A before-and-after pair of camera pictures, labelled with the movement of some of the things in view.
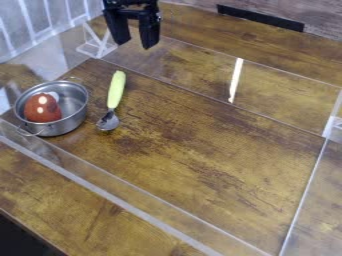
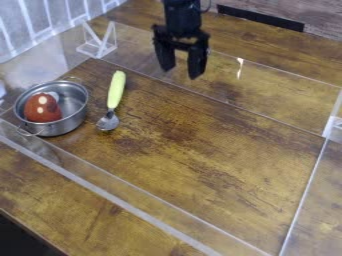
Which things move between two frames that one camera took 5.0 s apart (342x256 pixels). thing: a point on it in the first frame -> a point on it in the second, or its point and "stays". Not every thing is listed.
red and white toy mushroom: (41, 107) stays
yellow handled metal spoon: (109, 121) stays
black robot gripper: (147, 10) -> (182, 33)
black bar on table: (280, 22) stays
